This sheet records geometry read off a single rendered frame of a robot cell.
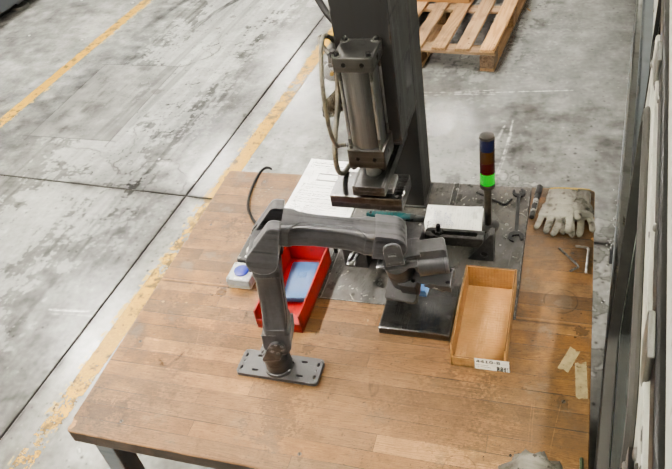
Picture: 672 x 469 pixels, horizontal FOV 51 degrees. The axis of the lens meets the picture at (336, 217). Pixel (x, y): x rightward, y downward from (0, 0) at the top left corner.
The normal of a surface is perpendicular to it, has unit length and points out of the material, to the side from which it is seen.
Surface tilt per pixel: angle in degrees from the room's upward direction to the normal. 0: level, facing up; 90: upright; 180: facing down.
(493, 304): 0
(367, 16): 90
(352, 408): 0
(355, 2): 90
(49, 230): 0
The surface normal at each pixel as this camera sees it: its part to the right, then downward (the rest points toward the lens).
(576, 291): -0.14, -0.76
